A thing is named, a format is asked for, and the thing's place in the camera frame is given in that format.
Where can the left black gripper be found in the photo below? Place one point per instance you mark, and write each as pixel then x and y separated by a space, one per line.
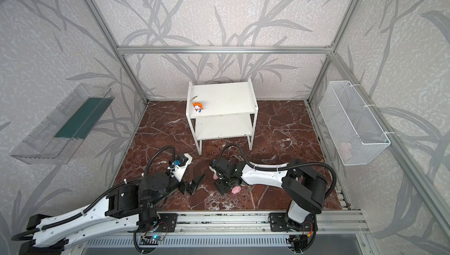
pixel 184 186

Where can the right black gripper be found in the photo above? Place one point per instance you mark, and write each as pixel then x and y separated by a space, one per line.
pixel 220 178

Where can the orange hooded Doraemon figure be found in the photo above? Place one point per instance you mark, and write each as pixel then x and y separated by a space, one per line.
pixel 198 107

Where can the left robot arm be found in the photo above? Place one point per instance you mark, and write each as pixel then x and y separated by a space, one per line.
pixel 130 206

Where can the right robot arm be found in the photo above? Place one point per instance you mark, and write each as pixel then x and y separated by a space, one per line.
pixel 308 185

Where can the white two-tier metal shelf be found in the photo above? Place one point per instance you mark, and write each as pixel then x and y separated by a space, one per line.
pixel 230 110

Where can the green circuit board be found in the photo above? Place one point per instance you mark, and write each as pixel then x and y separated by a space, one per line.
pixel 153 238

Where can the pink toy in basket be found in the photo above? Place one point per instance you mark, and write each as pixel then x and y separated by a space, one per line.
pixel 345 151

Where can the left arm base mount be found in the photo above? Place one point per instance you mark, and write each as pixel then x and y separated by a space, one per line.
pixel 166 223

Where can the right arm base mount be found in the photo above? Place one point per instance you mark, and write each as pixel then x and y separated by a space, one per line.
pixel 280 222

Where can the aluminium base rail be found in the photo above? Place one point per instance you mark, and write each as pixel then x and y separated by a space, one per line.
pixel 258 223

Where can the white wire mesh basket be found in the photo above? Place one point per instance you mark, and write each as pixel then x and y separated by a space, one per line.
pixel 349 119

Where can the clear plastic wall bin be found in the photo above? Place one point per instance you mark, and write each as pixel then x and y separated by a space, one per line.
pixel 55 140

